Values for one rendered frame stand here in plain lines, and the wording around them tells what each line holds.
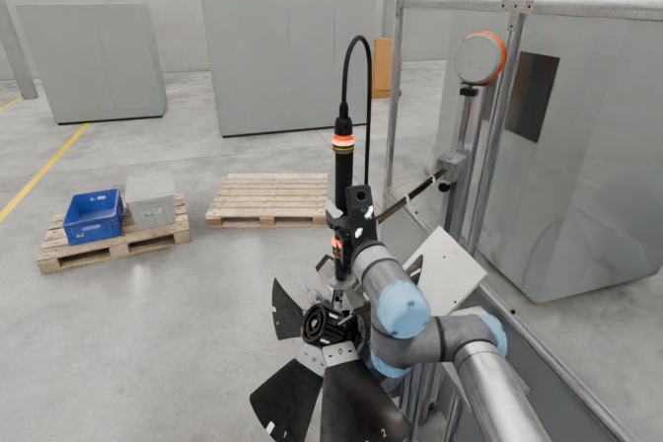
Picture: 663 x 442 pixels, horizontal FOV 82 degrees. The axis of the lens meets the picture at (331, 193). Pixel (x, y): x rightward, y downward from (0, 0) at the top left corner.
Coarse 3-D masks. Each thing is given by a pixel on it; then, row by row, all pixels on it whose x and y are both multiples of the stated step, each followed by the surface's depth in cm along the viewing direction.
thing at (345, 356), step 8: (336, 344) 106; (344, 344) 106; (352, 344) 106; (328, 352) 104; (336, 352) 104; (344, 352) 104; (352, 352) 104; (328, 360) 102; (336, 360) 102; (344, 360) 102
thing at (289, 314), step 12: (276, 288) 136; (276, 300) 136; (288, 300) 128; (276, 312) 137; (288, 312) 128; (300, 312) 122; (288, 324) 131; (300, 324) 124; (288, 336) 133; (300, 336) 128
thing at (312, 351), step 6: (306, 348) 111; (312, 348) 111; (318, 348) 111; (300, 354) 111; (312, 354) 111; (318, 354) 111; (300, 360) 111; (306, 360) 111; (318, 360) 110; (324, 360) 110; (312, 366) 111; (318, 366) 110; (324, 366) 110; (318, 372) 110; (324, 372) 110
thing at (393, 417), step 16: (336, 368) 100; (352, 368) 100; (336, 384) 96; (352, 384) 96; (368, 384) 96; (336, 400) 93; (352, 400) 93; (368, 400) 92; (384, 400) 92; (336, 416) 90; (352, 416) 90; (368, 416) 89; (384, 416) 89; (400, 416) 88; (320, 432) 89; (336, 432) 88; (352, 432) 87; (368, 432) 86; (400, 432) 85
